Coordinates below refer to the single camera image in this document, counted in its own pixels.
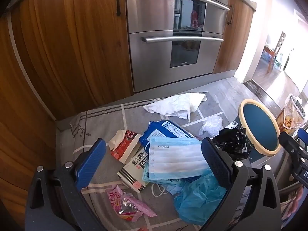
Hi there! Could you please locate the red and white wrapper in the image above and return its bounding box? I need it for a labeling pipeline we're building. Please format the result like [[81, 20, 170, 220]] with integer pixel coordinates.
[[109, 129, 145, 162]]

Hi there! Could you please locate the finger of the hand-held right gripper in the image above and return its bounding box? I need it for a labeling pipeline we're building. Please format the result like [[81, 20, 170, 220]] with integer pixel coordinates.
[[279, 131, 305, 160], [298, 127, 308, 151]]

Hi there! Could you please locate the teal packet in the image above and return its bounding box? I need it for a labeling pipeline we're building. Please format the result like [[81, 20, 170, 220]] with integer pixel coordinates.
[[142, 166, 186, 188]]

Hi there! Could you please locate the clear plastic bag with food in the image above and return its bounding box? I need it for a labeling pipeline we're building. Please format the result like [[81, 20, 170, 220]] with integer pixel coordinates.
[[275, 94, 308, 131]]

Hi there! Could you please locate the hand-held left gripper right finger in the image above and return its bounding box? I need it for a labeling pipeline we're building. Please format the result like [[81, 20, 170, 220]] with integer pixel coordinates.
[[201, 137, 282, 231]]

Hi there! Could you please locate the light blue plastic bag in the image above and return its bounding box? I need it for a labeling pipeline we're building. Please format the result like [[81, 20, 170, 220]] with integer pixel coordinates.
[[173, 171, 228, 225]]

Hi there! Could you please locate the white cloth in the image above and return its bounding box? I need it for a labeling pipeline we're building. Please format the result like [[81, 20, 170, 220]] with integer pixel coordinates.
[[143, 93, 208, 119]]

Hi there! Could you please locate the blue plastic packet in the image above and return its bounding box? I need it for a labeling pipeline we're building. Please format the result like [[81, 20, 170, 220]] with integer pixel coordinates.
[[144, 120, 200, 147]]

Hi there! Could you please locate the blue face mask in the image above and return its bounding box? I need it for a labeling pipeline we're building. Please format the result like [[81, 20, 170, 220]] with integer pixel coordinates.
[[147, 137, 210, 180]]

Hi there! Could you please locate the black and white box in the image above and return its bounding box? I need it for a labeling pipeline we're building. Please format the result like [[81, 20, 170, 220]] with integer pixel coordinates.
[[117, 144, 154, 193]]

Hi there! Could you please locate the grey rug with white lines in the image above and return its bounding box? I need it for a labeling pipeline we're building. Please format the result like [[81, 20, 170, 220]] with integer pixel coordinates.
[[56, 91, 231, 231]]

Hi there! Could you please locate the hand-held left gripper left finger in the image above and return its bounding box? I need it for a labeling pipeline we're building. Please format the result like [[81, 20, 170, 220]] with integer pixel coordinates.
[[25, 138, 107, 231]]

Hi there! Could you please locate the black plastic bag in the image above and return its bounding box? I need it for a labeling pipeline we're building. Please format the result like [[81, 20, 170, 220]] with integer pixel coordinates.
[[212, 123, 253, 160]]

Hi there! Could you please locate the pink snack wrapper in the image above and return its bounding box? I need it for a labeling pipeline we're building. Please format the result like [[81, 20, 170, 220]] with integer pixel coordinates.
[[107, 185, 157, 222]]

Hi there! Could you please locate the wooden cabinet door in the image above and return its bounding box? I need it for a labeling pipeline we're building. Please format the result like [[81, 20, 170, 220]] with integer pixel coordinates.
[[0, 17, 57, 198], [11, 0, 134, 105], [213, 0, 255, 75]]

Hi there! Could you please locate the wooden chair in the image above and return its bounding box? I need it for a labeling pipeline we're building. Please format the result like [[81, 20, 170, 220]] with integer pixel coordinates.
[[266, 31, 287, 74]]

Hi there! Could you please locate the stainless steel built-in oven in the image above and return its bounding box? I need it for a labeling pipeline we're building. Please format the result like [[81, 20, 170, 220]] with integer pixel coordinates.
[[126, 0, 231, 93]]

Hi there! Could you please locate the white crumpled plastic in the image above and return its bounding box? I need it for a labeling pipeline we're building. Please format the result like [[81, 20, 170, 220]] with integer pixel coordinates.
[[198, 115, 223, 136]]

